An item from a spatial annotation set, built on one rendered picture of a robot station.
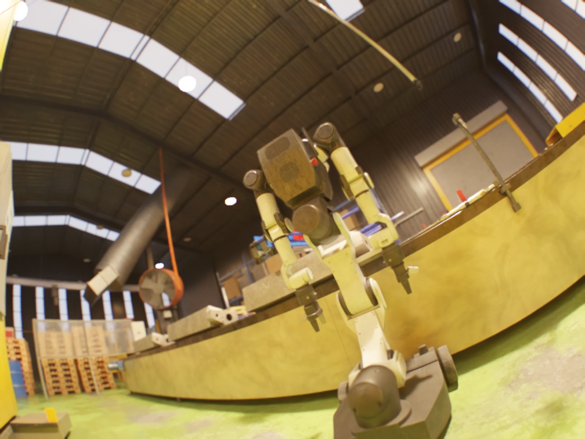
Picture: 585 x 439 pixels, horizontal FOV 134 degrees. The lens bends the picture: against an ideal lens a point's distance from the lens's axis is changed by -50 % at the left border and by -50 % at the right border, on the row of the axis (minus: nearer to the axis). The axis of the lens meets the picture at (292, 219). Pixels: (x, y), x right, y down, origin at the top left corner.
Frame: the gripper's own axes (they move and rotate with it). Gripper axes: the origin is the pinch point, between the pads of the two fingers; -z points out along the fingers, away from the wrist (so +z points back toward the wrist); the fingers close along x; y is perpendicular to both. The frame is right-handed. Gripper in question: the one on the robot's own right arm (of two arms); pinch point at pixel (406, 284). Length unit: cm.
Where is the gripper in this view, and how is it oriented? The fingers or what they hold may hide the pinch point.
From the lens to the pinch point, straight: 112.6
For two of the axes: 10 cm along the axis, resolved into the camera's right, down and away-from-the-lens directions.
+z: -4.2, -8.8, 2.1
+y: -8.3, 4.6, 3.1
